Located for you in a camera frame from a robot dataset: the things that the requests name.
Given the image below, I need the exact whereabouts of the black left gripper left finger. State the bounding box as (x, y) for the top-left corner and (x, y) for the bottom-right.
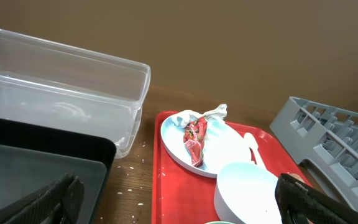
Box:
(0, 174), (85, 224)

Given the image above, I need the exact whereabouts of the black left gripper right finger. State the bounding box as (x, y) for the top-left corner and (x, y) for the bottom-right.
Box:
(275, 174), (358, 224)

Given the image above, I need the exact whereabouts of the light blue bowl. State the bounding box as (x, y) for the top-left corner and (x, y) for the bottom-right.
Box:
(214, 162), (282, 224)

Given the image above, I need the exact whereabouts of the white napkin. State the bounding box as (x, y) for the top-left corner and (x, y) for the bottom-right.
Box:
(172, 104), (227, 128)

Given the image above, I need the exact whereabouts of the red snack wrapper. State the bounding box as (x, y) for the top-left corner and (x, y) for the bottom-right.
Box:
(183, 117), (208, 167)

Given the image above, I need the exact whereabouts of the brown carrot stick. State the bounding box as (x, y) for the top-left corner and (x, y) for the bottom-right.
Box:
(288, 173), (305, 183)

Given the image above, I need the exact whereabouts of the mint green bowl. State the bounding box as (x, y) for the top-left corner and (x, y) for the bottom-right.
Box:
(205, 221), (234, 224)

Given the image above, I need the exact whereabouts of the black waste tray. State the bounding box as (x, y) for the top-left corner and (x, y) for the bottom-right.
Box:
(0, 119), (116, 223)

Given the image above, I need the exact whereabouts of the grey dishwasher rack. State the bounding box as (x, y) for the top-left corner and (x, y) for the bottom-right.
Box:
(270, 96), (358, 212)

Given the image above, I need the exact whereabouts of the white plastic spoon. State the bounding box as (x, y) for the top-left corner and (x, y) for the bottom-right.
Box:
(243, 133), (266, 169)

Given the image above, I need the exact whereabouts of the light blue plate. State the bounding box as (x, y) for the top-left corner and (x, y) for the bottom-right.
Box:
(160, 113), (251, 179)

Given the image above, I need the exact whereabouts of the red serving tray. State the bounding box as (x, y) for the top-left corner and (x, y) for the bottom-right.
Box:
(152, 111), (311, 224)

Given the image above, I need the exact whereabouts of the clear plastic bin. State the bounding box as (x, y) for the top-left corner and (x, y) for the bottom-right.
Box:
(0, 29), (151, 159)

